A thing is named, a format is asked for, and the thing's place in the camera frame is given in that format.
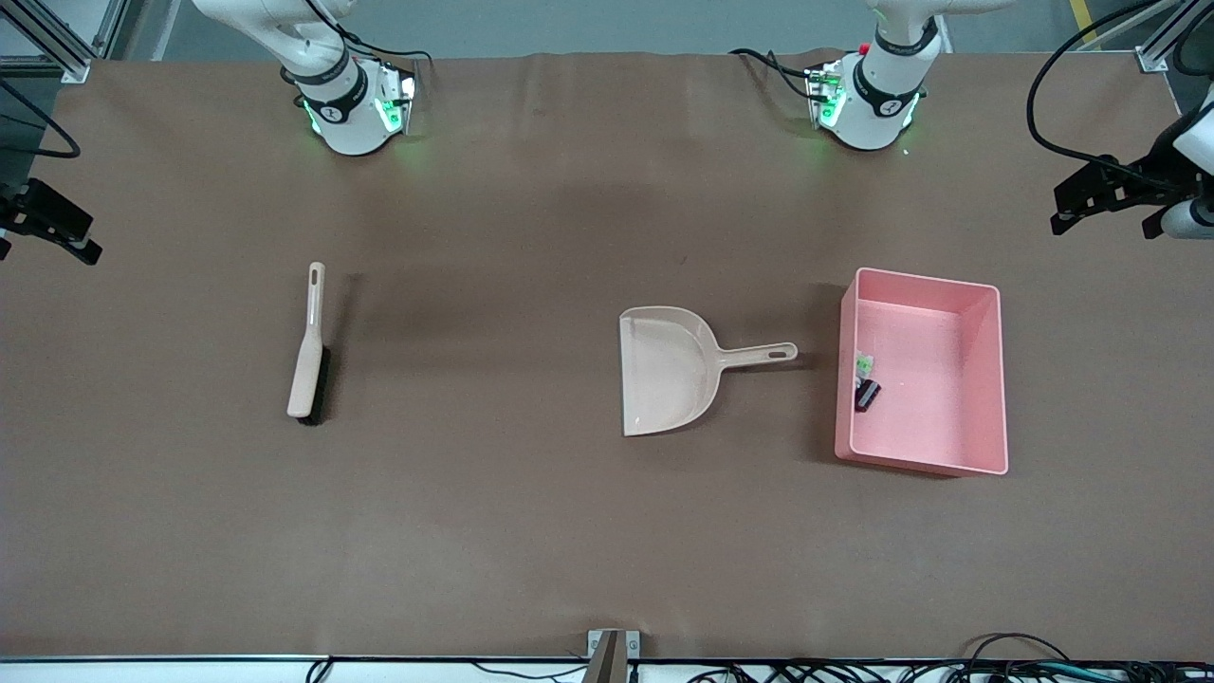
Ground black base cable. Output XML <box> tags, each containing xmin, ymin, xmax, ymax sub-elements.
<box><xmin>343</xmin><ymin>27</ymin><xmax>439</xmax><ymax>65</ymax></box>
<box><xmin>728</xmin><ymin>46</ymin><xmax>819</xmax><ymax>98</ymax></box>

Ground thin black cable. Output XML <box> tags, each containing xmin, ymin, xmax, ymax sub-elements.
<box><xmin>472</xmin><ymin>662</ymin><xmax>591</xmax><ymax>683</ymax></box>

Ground black left base cable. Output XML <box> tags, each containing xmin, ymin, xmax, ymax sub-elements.
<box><xmin>728</xmin><ymin>46</ymin><xmax>819</xmax><ymax>98</ymax></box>

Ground metal table edge bracket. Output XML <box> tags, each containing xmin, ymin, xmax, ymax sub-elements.
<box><xmin>585</xmin><ymin>629</ymin><xmax>642</xmax><ymax>683</ymax></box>

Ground aluminium frame post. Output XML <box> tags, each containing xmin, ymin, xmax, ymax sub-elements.
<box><xmin>1133</xmin><ymin>0</ymin><xmax>1214</xmax><ymax>73</ymax></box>
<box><xmin>0</xmin><ymin>0</ymin><xmax>129</xmax><ymax>86</ymax></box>

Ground brown table mat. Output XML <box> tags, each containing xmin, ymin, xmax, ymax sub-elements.
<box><xmin>0</xmin><ymin>49</ymin><xmax>1214</xmax><ymax>661</ymax></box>

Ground beige plastic dustpan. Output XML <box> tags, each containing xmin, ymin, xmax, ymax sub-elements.
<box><xmin>618</xmin><ymin>305</ymin><xmax>800</xmax><ymax>438</ymax></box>

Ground tangled black cable bundle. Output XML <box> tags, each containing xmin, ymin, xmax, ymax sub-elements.
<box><xmin>683</xmin><ymin>655</ymin><xmax>1214</xmax><ymax>683</ymax></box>

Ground pink plastic bin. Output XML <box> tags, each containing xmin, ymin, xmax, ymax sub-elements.
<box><xmin>835</xmin><ymin>267</ymin><xmax>1009</xmax><ymax>477</ymax></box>

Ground large arched black cable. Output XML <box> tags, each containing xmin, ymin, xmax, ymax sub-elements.
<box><xmin>961</xmin><ymin>632</ymin><xmax>1075</xmax><ymax>667</ymax></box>

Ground black right base cable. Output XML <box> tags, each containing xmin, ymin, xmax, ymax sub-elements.
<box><xmin>343</xmin><ymin>27</ymin><xmax>439</xmax><ymax>65</ymax></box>

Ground beige brush with black bristles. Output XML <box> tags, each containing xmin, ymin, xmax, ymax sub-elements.
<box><xmin>286</xmin><ymin>262</ymin><xmax>332</xmax><ymax>426</ymax></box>

